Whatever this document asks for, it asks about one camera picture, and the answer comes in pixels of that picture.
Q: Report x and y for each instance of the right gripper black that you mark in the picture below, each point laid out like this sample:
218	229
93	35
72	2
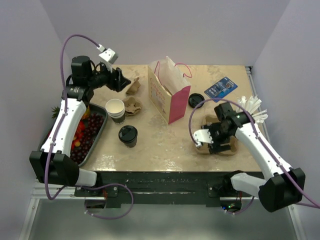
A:
214	148

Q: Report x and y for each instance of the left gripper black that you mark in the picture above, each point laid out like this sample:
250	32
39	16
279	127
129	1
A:
117	82

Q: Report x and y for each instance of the single cardboard cup carrier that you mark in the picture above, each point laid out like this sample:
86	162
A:
134	87

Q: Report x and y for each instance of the pink beige paper bag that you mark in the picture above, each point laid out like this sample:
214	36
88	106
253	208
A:
168	88

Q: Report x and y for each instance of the black coffee cup lid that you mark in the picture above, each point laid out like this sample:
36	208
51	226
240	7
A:
127	134

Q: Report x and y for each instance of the dark paper coffee cup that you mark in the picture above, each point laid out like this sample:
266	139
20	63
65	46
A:
130	143

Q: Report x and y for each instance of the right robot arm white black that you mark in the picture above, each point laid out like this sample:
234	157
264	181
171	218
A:
281	184

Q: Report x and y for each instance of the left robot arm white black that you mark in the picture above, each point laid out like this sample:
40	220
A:
52	163

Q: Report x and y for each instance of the dark green fruit tray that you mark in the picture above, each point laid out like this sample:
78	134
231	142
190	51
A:
93	108

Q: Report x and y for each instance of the dark red grapes bunch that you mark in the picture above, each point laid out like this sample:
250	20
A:
86	132

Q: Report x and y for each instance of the blue razor package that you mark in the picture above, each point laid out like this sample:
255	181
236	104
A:
221	89

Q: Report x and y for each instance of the toy pineapple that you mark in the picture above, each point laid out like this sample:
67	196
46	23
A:
55	112

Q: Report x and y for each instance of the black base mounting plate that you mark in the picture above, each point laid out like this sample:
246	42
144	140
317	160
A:
172	188

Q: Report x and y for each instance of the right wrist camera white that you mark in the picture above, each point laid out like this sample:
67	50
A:
202	136

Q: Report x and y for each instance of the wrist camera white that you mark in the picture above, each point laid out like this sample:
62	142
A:
202	136
107	56

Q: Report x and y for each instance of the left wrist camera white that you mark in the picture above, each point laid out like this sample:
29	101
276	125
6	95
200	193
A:
107	56

